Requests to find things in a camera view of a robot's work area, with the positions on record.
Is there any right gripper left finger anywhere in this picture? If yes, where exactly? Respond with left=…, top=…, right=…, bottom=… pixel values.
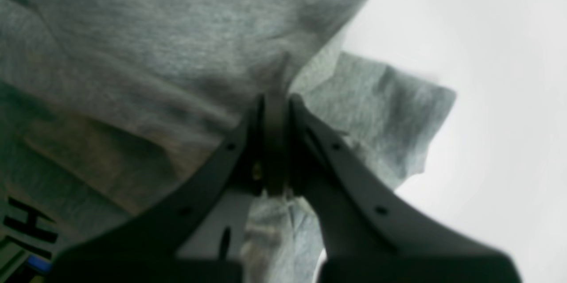
left=47, top=93, right=289, bottom=283

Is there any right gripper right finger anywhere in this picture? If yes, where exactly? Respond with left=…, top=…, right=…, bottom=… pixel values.
left=289, top=95, right=521, bottom=283

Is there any grey T-shirt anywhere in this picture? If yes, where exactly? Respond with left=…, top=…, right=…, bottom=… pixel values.
left=1, top=0, right=456, bottom=259

